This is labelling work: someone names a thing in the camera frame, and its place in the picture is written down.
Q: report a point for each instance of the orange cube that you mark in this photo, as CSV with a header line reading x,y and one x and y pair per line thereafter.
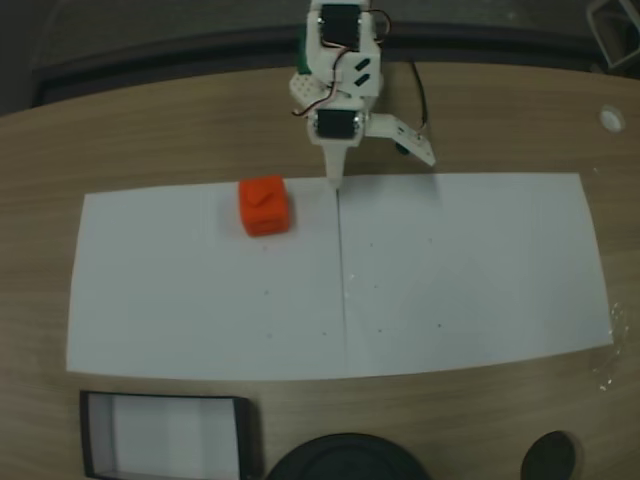
x,y
265,210

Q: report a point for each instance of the dark brown open box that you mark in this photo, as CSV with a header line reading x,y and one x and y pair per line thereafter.
x,y
100,435

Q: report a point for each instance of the green table clamp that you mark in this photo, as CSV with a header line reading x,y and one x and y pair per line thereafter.
x,y
302,62

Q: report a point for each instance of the white paper sheet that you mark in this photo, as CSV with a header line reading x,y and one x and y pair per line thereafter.
x,y
175,300
475,275

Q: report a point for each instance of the small white round cap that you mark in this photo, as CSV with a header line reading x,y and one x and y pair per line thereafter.
x,y
611,119

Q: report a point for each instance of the black round-base stand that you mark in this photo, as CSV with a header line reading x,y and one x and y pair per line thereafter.
x,y
350,460

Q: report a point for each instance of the dark round table hole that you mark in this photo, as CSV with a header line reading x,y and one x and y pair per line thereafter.
x,y
550,457

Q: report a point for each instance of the white perforated base plate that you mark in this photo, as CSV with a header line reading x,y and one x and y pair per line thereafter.
x,y
305,91

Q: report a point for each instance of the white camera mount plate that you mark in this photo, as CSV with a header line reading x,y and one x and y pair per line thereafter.
x,y
400,131

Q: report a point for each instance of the grey metal chair frame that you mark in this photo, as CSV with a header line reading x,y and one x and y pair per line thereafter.
x,y
612,37

